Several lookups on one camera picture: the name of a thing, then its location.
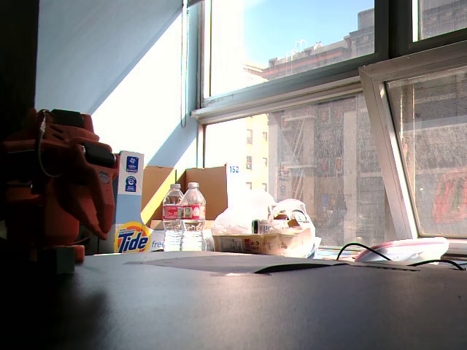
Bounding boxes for window frame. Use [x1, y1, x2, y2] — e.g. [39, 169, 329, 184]
[191, 0, 467, 257]

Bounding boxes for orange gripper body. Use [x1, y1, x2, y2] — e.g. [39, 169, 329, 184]
[72, 139, 121, 191]

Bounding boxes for water bottle red green label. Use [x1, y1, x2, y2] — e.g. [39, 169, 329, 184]
[180, 182, 207, 252]

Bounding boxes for Tide detergent cardboard box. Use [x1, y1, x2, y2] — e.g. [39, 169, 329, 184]
[115, 150, 230, 253]

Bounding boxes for white framed window screen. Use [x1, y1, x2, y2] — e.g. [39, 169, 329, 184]
[358, 53, 467, 253]

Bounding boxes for printed paper food tray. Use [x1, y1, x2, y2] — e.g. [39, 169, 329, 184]
[212, 231, 317, 259]

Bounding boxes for clear plastic trash bag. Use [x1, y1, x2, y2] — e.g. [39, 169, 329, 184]
[211, 189, 322, 258]

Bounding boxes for black adapter output cable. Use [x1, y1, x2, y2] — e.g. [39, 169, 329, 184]
[335, 242, 466, 271]

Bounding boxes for small drink can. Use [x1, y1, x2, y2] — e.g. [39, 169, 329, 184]
[251, 219, 272, 236]

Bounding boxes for white numbered grid sheet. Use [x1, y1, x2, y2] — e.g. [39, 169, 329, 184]
[123, 252, 352, 276]

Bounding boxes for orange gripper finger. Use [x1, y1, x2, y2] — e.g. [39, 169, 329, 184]
[68, 181, 98, 235]
[88, 179, 119, 241]

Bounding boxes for pink white pen case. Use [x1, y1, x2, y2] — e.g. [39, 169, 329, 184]
[352, 236, 450, 264]

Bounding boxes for green cube with ring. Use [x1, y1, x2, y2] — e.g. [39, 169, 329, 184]
[45, 246, 77, 275]

